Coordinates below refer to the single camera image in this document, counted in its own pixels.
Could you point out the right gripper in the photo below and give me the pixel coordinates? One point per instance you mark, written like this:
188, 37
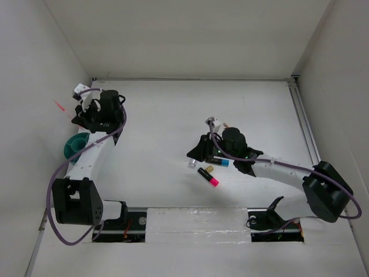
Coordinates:
202, 152

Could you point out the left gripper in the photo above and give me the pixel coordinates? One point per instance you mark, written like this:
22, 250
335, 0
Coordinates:
82, 116

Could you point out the red slim highlighter pen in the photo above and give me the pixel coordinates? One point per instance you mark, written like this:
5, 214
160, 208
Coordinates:
62, 109

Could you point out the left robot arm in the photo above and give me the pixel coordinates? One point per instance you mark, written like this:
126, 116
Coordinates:
76, 196

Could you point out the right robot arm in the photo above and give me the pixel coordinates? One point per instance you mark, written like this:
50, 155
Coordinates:
325, 194

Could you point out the clear bottle blue cap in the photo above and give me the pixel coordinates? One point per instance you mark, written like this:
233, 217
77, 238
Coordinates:
192, 163

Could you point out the black highlighter pink cap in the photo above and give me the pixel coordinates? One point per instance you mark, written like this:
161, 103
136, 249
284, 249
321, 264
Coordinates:
207, 176

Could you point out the black highlighter blue cap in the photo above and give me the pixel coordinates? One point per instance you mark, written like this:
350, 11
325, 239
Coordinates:
219, 162

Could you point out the teal round organizer container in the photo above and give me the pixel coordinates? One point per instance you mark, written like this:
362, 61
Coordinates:
75, 144

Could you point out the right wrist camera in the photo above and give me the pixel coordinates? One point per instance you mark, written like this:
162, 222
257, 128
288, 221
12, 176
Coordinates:
215, 124

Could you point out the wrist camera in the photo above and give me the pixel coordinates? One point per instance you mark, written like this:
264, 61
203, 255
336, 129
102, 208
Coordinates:
79, 88
215, 124

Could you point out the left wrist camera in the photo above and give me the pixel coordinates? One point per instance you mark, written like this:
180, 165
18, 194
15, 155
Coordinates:
79, 88

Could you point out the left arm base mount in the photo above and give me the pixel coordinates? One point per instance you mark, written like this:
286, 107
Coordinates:
130, 227

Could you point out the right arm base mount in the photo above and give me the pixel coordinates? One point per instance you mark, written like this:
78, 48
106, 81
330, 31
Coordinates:
267, 226

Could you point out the aluminium rail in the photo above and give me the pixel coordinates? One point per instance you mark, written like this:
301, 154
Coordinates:
303, 120

